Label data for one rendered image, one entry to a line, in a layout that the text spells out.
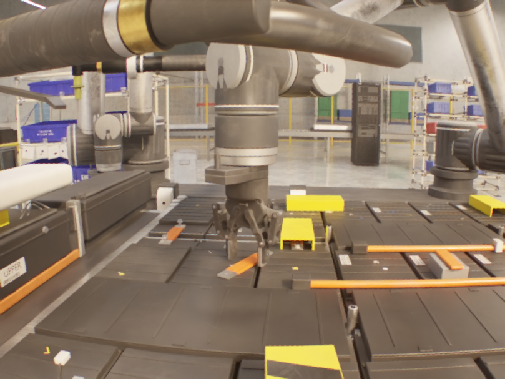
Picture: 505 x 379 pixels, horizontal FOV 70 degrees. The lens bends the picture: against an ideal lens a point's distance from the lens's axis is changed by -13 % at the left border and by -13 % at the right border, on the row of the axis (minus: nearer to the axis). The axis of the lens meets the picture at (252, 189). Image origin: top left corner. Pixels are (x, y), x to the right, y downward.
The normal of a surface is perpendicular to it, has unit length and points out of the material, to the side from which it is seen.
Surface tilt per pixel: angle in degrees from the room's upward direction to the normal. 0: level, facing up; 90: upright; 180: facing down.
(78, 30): 101
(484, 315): 0
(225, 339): 0
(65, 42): 116
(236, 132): 90
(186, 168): 90
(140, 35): 131
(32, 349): 0
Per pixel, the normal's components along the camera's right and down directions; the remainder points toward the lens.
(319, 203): -0.07, 0.19
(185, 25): -0.25, 0.70
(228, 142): -0.57, 0.16
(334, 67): 0.64, 0.15
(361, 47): 0.54, 0.59
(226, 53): -0.77, 0.12
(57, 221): 1.00, 0.02
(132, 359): 0.00, -0.98
